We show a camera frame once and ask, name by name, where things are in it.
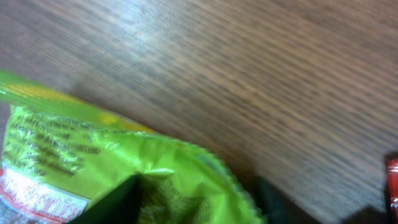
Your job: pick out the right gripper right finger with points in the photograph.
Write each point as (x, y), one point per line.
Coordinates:
(277, 207)

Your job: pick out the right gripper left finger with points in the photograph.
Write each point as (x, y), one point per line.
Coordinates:
(121, 206)

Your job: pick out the green snack bag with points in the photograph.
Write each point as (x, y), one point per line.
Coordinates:
(61, 156)

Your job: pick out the red Nescafe stick sachet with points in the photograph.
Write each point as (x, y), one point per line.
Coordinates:
(392, 188)

